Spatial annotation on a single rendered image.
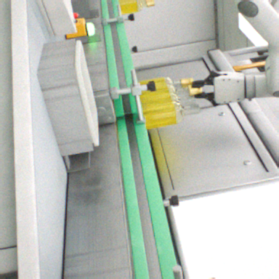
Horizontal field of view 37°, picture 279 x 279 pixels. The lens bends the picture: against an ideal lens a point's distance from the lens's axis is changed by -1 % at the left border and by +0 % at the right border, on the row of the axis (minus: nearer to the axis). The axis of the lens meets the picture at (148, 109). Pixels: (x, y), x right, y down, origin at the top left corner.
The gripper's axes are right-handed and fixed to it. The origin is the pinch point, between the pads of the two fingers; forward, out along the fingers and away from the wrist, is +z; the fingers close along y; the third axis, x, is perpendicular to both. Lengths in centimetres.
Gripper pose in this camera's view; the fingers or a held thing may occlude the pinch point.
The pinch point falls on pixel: (198, 89)
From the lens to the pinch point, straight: 141.9
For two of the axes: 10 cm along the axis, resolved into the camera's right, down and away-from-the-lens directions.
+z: -9.8, 0.4, 1.8
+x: -1.3, 5.2, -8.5
